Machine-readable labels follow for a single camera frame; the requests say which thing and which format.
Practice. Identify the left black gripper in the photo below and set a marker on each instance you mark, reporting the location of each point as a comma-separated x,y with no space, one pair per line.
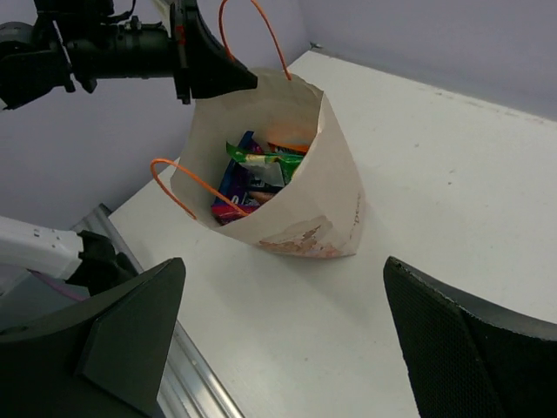
135,49

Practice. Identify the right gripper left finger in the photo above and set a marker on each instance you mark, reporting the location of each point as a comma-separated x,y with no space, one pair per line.
102,357

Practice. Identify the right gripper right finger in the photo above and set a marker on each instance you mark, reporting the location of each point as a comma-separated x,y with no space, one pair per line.
466,356

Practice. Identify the white paper bag orange handles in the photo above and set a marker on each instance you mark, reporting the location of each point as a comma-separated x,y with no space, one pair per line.
319,213

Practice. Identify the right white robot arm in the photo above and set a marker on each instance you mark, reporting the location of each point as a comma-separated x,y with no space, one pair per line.
84,259

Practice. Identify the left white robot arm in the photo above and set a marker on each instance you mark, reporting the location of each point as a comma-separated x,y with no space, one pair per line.
34,59

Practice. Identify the purple blue snack bar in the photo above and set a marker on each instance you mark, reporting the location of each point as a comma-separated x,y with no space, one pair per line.
239,185

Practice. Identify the green snack packet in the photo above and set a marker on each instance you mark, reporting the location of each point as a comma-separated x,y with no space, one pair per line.
276,169

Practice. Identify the pink snack packet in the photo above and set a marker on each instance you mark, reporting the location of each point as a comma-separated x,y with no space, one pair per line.
225,214

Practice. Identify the aluminium front rail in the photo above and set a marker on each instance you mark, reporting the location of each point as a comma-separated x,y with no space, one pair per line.
189,387

